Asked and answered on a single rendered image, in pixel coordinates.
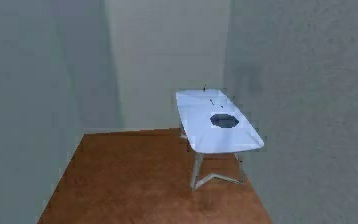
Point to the thin black pen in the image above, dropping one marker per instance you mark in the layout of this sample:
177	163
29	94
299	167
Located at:
211	101

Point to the pale blue table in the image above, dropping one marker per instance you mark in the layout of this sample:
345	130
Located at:
200	133

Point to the dark blue bowl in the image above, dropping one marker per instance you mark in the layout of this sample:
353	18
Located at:
224	120

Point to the small black object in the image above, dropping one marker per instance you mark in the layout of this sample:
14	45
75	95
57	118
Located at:
204	88

